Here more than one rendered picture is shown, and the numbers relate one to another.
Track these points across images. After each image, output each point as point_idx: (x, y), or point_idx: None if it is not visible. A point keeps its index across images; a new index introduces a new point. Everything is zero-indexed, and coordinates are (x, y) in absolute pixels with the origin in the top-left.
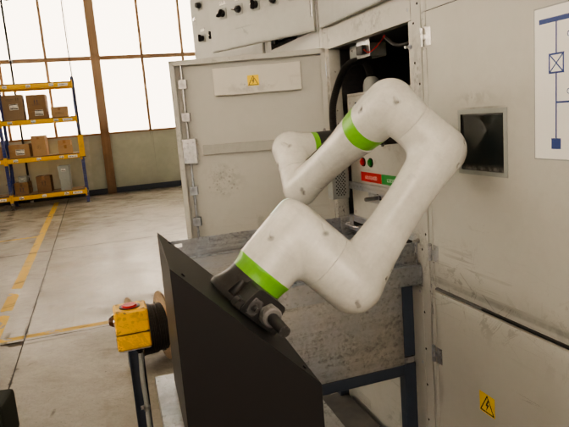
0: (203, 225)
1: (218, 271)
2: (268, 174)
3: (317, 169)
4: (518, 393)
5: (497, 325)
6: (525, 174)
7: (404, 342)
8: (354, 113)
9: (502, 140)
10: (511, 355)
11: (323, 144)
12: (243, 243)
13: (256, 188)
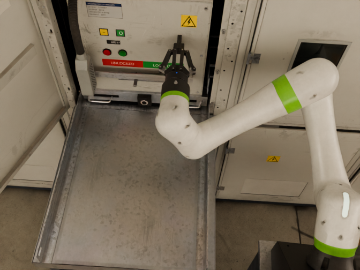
0: None
1: (125, 235)
2: (6, 110)
3: (238, 134)
4: (301, 151)
5: (294, 132)
6: (351, 73)
7: None
8: (304, 99)
9: (337, 57)
10: (302, 140)
11: (246, 118)
12: (59, 188)
13: (1, 129)
